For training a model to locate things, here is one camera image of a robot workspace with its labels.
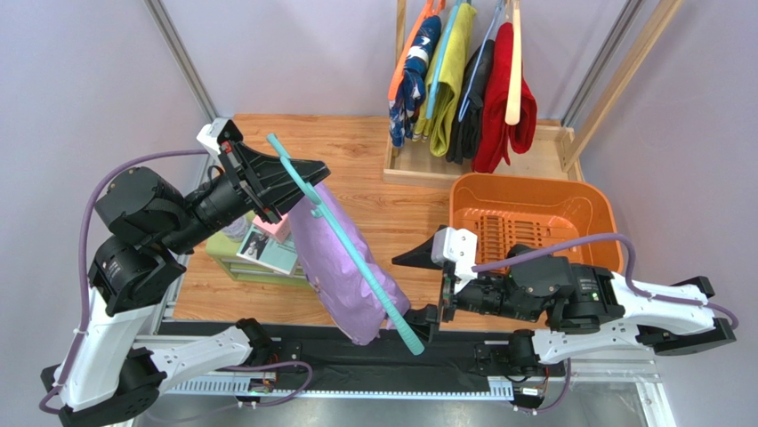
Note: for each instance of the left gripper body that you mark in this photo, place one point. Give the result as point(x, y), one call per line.
point(230, 196)

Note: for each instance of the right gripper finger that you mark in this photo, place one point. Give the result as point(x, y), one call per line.
point(424, 322)
point(426, 256)

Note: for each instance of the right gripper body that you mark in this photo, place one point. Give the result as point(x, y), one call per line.
point(447, 294)

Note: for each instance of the teal hanger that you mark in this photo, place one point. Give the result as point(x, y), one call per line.
point(407, 336)

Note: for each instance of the purple trousers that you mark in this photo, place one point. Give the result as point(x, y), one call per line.
point(335, 278)

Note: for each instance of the red trousers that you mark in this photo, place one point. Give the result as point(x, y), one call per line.
point(498, 139)

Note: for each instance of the beige hanger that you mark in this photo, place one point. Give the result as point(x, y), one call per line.
point(512, 113)

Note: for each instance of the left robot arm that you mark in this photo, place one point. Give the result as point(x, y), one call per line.
point(104, 378)

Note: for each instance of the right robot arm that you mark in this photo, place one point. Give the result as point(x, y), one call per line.
point(585, 308)

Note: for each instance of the black trousers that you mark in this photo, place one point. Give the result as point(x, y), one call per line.
point(467, 123)

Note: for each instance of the yellow-green trousers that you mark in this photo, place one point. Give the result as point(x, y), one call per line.
point(437, 131)

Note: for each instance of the blue patterned trousers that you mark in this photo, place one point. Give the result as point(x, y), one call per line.
point(411, 93)

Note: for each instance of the light blue hanger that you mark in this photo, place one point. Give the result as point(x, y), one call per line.
point(443, 43)

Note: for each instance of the orange hanger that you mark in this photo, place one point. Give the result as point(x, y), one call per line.
point(429, 9)

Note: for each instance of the pink cube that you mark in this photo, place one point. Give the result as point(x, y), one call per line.
point(280, 231)

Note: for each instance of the green box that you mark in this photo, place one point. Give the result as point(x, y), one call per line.
point(224, 252)

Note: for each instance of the teal book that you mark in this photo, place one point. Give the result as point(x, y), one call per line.
point(264, 250)

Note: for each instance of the orange plastic basket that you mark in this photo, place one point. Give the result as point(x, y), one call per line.
point(505, 210)

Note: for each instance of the wooden clothes rack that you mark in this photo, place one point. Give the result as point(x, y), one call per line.
point(559, 143)

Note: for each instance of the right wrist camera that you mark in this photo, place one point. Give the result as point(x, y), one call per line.
point(458, 246)

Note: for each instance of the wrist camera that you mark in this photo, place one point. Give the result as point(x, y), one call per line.
point(458, 246)
point(213, 135)

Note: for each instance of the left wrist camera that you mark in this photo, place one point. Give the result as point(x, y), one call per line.
point(213, 135)

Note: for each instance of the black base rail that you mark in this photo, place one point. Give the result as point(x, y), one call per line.
point(454, 366)

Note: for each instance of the aluminium frame post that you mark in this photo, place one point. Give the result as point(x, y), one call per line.
point(170, 33)

